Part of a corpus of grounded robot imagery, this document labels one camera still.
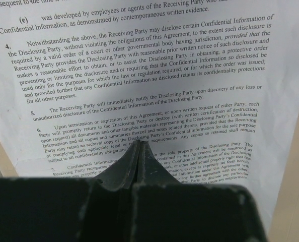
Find brown paper folder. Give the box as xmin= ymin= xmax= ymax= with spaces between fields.
xmin=0 ymin=0 xmax=299 ymax=242

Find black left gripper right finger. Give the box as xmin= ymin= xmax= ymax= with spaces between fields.
xmin=131 ymin=143 xmax=267 ymax=241

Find printed paper sheet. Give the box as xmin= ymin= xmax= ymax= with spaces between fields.
xmin=0 ymin=0 xmax=299 ymax=200

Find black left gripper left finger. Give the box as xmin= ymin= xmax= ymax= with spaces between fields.
xmin=0 ymin=145 xmax=139 ymax=241

